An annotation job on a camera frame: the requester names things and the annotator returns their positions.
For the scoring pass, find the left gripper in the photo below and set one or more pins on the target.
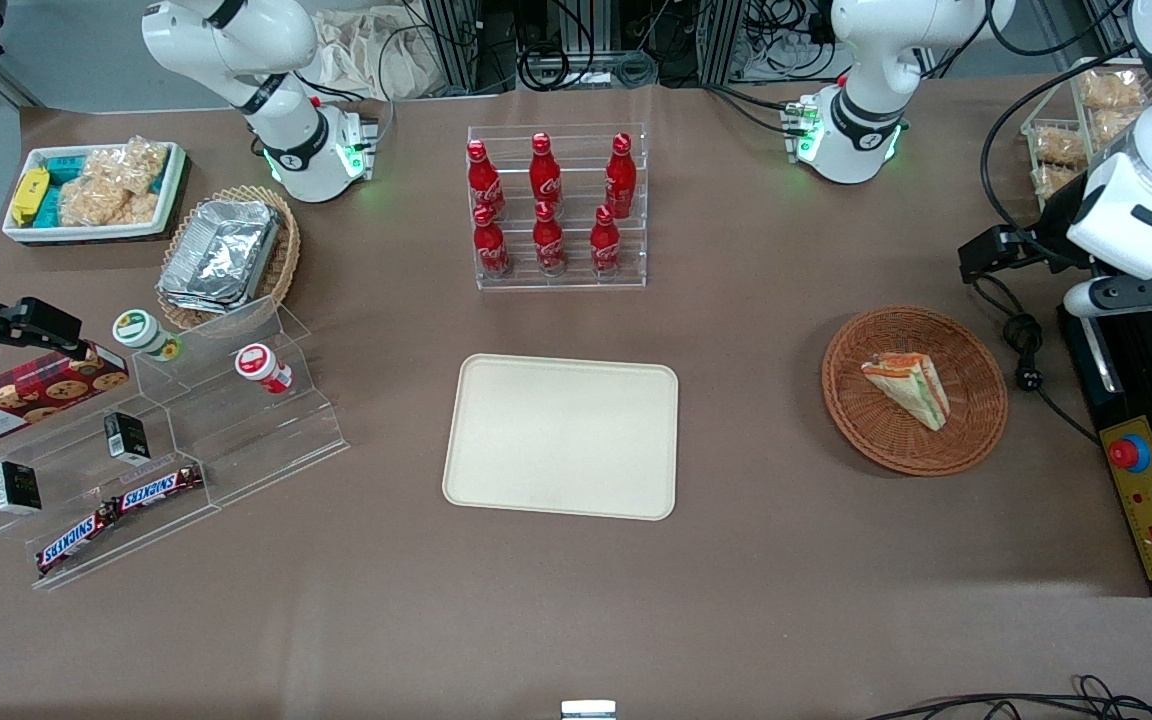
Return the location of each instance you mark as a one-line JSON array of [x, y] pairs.
[[1048, 234]]

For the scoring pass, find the triangle sandwich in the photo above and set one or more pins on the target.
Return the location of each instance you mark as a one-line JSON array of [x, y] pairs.
[[908, 385]]

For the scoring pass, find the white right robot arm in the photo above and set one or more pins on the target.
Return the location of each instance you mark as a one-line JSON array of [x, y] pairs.
[[266, 50]]

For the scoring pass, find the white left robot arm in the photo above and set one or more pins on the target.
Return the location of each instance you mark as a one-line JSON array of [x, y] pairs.
[[866, 110]]

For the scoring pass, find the round brown wicker basket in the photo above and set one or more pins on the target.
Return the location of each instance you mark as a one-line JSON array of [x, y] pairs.
[[866, 420]]

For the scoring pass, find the oval light wicker basket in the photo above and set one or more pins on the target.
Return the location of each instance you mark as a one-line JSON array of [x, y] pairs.
[[281, 265]]

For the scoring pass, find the cream plastic tray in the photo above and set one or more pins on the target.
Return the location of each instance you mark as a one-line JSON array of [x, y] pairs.
[[561, 435]]

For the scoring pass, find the red cookie box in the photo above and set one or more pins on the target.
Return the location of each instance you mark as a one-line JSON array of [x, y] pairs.
[[26, 400]]

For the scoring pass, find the bagged fried snack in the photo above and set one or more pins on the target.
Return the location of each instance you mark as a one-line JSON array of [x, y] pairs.
[[1111, 125], [1054, 180], [1058, 147], [1108, 90]]

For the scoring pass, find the green lid yogurt cup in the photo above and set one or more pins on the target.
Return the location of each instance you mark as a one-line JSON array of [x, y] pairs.
[[141, 332]]

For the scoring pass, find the white rectangular bin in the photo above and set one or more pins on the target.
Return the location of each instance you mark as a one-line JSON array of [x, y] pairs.
[[86, 232]]

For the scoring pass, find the yellow snack packet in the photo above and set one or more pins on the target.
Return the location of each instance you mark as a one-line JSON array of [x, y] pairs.
[[29, 195]]

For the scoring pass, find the clear bag of rice crackers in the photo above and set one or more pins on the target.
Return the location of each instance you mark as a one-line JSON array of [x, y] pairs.
[[101, 205], [131, 165]]

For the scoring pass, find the small black box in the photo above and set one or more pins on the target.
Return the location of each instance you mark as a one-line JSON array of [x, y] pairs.
[[16, 487], [126, 438]]

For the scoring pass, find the teal snack packet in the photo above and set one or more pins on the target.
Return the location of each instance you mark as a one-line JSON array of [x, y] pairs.
[[61, 168]]

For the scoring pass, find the stack of foil containers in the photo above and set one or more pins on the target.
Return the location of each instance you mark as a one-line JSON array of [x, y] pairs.
[[221, 255]]

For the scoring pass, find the Snickers bar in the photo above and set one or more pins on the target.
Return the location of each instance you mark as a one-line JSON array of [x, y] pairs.
[[158, 488], [76, 540]]

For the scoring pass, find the red lid yogurt cup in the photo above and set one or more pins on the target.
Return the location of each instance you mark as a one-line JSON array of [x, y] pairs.
[[261, 366]]

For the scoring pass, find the red cola bottle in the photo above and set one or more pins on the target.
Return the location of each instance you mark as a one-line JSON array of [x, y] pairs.
[[620, 178], [605, 245], [484, 180], [545, 172], [549, 243], [491, 245]]

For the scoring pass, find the beige cloth bag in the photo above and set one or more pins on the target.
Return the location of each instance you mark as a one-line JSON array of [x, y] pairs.
[[366, 55]]

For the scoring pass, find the clear acrylic bottle rack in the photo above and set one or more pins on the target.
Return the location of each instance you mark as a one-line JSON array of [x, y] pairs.
[[561, 285]]

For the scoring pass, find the small silver metal piece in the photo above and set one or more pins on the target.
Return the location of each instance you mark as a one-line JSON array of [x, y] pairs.
[[588, 710]]

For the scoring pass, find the aluminium frame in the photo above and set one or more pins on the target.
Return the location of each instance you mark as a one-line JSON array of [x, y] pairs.
[[456, 45]]

